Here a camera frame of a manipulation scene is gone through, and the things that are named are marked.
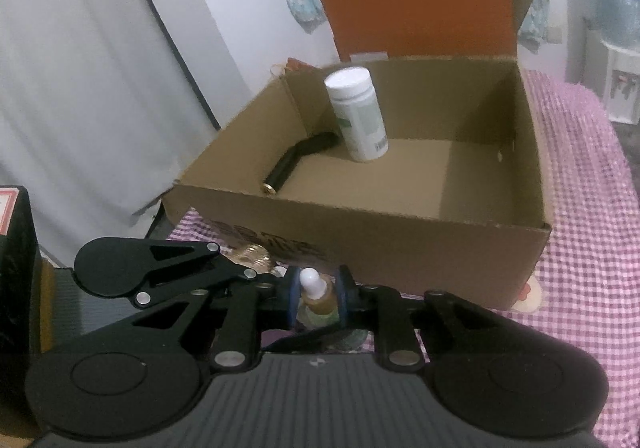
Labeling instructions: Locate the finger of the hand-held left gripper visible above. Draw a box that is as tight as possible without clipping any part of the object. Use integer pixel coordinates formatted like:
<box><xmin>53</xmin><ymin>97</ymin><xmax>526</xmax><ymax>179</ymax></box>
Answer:
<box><xmin>134</xmin><ymin>239</ymin><xmax>281</xmax><ymax>310</ymax></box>

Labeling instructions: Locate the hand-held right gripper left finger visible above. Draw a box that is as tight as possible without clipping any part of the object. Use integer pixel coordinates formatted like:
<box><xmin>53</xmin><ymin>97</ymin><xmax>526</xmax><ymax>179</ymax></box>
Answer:
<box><xmin>131</xmin><ymin>268</ymin><xmax>303</xmax><ymax>373</ymax></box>

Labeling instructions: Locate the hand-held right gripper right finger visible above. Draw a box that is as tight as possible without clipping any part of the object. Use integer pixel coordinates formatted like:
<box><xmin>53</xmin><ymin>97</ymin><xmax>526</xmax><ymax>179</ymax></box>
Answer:
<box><xmin>336</xmin><ymin>265</ymin><xmax>506</xmax><ymax>371</ymax></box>

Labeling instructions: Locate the green dropper bottle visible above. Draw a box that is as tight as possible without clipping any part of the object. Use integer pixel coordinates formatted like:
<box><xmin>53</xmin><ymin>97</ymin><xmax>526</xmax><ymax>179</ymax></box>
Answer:
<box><xmin>297</xmin><ymin>267</ymin><xmax>368</xmax><ymax>353</ymax></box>

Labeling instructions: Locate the large brown cardboard box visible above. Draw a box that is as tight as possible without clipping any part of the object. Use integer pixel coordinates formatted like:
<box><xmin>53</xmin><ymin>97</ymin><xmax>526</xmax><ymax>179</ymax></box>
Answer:
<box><xmin>161</xmin><ymin>53</ymin><xmax>553</xmax><ymax>311</ymax></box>

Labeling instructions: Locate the black tube with gold cap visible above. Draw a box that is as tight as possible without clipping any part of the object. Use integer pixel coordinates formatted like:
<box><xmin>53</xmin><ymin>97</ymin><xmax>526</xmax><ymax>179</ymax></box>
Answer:
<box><xmin>262</xmin><ymin>131</ymin><xmax>342</xmax><ymax>195</ymax></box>

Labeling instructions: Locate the white supplement bottle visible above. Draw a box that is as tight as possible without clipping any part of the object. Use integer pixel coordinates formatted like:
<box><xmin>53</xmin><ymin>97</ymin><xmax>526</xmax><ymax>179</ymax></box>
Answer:
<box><xmin>324</xmin><ymin>67</ymin><xmax>390</xmax><ymax>163</ymax></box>

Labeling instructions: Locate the grey curtain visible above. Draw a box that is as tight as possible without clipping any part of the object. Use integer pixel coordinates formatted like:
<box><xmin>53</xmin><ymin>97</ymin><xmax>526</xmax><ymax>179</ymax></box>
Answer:
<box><xmin>0</xmin><ymin>0</ymin><xmax>223</xmax><ymax>269</ymax></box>

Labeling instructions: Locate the red gift bag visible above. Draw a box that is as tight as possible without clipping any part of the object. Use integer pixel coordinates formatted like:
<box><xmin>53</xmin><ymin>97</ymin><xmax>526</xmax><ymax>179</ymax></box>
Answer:
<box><xmin>269</xmin><ymin>57</ymin><xmax>321</xmax><ymax>79</ymax></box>

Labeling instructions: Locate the purple checked tablecloth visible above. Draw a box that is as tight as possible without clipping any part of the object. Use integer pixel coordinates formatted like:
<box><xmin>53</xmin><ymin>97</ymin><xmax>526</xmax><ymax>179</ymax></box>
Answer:
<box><xmin>165</xmin><ymin>68</ymin><xmax>640</xmax><ymax>448</ymax></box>

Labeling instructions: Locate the white water dispenser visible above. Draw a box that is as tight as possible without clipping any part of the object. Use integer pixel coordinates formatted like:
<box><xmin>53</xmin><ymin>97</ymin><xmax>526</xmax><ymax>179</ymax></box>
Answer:
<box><xmin>597</xmin><ymin>36</ymin><xmax>640</xmax><ymax>124</ymax></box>

